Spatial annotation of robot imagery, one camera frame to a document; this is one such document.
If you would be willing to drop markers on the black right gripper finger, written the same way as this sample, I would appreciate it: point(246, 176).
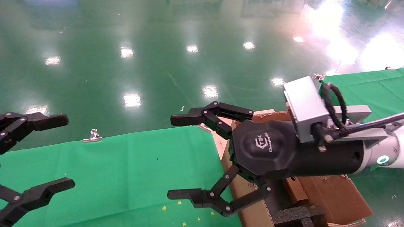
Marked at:
point(202, 115)
point(217, 198)

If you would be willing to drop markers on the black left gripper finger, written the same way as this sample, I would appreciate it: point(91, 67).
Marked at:
point(34, 194)
point(31, 123)

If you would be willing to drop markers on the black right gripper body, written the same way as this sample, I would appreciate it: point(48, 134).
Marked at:
point(268, 151)

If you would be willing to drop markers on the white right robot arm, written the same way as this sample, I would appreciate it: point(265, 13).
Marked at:
point(394, 148)

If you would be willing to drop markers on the large open cardboard carton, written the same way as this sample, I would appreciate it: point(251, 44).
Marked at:
point(334, 195)

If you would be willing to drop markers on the black foam insert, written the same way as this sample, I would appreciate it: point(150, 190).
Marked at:
point(293, 216)

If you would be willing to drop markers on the green tablecloth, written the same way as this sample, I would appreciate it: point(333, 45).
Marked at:
point(126, 164)
point(378, 88)

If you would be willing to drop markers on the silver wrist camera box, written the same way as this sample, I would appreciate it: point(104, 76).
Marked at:
point(304, 107)

